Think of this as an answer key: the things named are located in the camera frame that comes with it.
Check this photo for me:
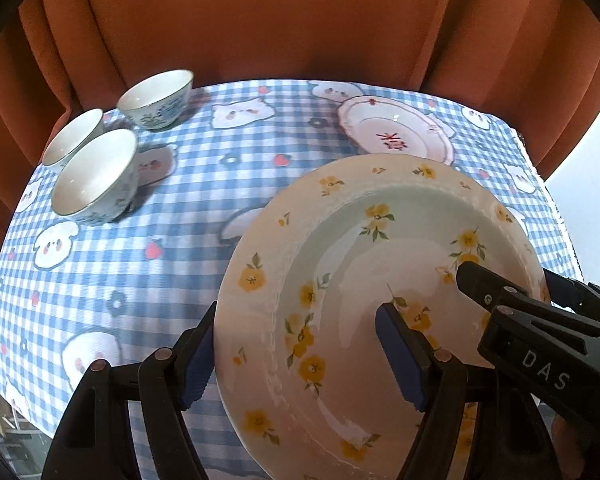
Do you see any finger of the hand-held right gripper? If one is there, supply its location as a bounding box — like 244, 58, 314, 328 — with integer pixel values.
456, 261, 600, 461
545, 269, 600, 333

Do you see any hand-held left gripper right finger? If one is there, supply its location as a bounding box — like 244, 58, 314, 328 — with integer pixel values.
375, 302, 556, 480

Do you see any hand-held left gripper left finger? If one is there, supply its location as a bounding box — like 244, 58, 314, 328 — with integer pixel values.
42, 302, 216, 480

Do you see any yellow flower print plate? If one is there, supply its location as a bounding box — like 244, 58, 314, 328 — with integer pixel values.
213, 154, 551, 480

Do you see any white plate red print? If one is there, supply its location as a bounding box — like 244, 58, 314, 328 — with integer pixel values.
336, 95, 455, 166

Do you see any blue checked printed tablecloth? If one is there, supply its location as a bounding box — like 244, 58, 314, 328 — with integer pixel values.
0, 79, 588, 480

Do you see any white bowl blue floral pattern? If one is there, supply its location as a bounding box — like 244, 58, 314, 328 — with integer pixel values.
42, 108, 106, 171
116, 69, 195, 132
51, 128, 140, 225

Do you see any orange curtain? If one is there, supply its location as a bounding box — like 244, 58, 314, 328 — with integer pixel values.
0, 0, 600, 261

